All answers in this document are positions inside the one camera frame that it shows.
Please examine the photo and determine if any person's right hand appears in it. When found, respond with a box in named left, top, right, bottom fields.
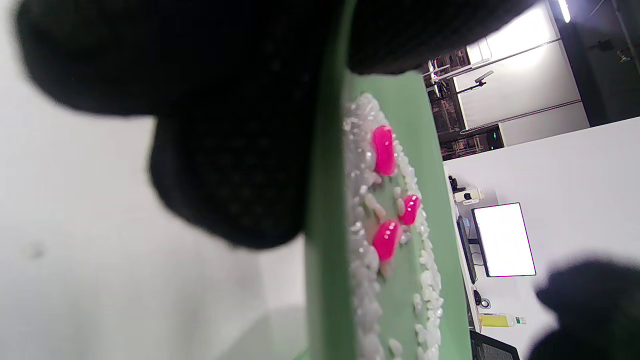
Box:
left=527, top=257, right=640, bottom=360

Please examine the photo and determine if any person's left hand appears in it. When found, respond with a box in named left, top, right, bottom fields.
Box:
left=14, top=0, right=541, bottom=250

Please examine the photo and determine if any pink gummy candy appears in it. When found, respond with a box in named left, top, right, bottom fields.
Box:
left=372, top=220, right=402, bottom=262
left=399, top=194, right=422, bottom=227
left=371, top=125, right=397, bottom=177

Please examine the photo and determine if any green plate with rice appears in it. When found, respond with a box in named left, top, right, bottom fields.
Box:
left=295, top=0, right=473, bottom=360

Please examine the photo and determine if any yellow bottle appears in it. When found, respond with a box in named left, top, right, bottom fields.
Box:
left=479, top=313, right=527, bottom=329

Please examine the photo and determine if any black laptop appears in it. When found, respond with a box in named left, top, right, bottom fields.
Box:
left=470, top=330, right=521, bottom=360

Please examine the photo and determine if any white-screen monitor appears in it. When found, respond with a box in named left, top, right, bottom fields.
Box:
left=471, top=202, right=537, bottom=278

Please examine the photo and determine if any white partition panel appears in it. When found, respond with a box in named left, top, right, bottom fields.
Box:
left=452, top=2, right=591, bottom=147

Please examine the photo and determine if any cluttered metal shelf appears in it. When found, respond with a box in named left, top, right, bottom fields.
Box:
left=422, top=47, right=503, bottom=161

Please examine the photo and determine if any white camera device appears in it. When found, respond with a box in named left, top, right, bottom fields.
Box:
left=452, top=186, right=485, bottom=205

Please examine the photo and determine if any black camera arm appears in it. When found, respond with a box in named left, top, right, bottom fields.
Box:
left=456, top=70, right=496, bottom=95

